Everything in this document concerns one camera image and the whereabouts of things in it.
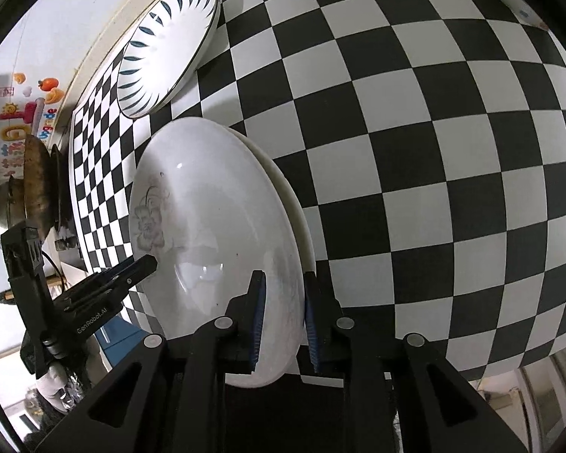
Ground black and white checkered mat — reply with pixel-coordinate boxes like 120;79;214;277
68;0;566;388

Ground dark wok with metal handle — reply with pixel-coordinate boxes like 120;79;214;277
23;134;62;233

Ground white plate blue leaf pattern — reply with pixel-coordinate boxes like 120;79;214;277
115;0;219;120

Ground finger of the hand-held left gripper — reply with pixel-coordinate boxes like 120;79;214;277
63;274;140;313
105;254;160;283

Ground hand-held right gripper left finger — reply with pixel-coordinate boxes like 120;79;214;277
31;269;267;453

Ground stainless steel pot with lid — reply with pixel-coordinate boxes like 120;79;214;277
0;174;29;248

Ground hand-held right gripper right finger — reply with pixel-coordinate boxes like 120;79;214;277
304;273;534;453

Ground white plate with flower print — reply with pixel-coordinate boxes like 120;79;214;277
128;120;306;388

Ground blue cabinet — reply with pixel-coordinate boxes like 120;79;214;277
94;314;138;373

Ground glass sliding door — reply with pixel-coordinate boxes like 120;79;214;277
472;340;566;453

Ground plain white plate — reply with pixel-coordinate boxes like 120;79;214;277
226;125;318;370

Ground colourful wall stickers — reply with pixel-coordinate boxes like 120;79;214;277
0;73;66;171

